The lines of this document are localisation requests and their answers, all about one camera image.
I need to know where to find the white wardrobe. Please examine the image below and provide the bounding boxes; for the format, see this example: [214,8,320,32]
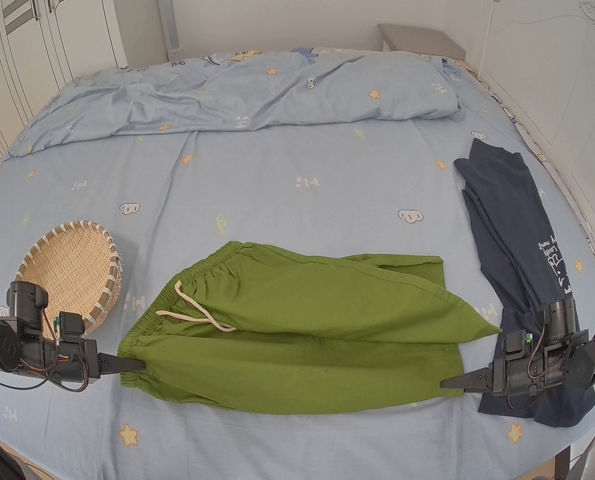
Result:
[0,0,129,170]

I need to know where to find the dark blue garment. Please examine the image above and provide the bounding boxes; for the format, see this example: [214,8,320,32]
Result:
[453,139,595,429]

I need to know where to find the round woven basket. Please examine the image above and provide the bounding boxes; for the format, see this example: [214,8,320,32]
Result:
[15,219,124,340]

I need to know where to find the black cable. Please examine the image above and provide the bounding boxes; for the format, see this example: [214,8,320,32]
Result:
[507,392,546,412]
[0,368,87,395]

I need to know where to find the pale blue quilt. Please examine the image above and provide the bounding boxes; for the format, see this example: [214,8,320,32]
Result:
[5,47,466,162]

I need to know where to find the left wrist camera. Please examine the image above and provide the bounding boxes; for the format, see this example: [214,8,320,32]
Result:
[57,312,85,341]

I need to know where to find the bed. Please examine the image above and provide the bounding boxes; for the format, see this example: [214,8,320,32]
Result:
[0,0,595,480]

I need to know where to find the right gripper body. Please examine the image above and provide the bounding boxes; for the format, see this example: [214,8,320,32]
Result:
[490,350,554,397]

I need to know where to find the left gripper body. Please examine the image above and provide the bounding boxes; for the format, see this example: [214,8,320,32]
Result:
[51,338,101,384]

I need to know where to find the grey bedside table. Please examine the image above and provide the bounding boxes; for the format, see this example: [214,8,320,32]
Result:
[378,23,466,62]

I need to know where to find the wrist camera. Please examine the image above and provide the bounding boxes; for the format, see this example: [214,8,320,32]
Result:
[502,330,534,357]
[57,312,85,341]

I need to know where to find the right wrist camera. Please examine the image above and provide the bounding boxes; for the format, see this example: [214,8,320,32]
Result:
[502,330,534,357]

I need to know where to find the green shorts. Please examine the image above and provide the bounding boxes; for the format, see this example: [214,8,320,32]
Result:
[118,240,502,415]

